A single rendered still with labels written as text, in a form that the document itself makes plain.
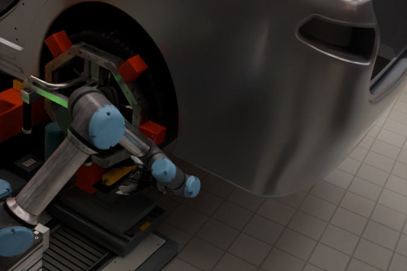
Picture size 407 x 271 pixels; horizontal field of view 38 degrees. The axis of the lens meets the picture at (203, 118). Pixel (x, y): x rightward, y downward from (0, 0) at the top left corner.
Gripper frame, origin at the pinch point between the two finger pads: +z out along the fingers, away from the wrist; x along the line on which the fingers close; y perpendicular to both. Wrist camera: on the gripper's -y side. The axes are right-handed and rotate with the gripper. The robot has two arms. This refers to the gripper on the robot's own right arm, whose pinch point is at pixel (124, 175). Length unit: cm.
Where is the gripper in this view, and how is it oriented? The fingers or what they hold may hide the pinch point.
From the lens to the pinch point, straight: 232.8
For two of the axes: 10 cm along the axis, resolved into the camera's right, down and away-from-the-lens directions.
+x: -3.2, 9.0, -3.1
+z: -8.1, -0.9, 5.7
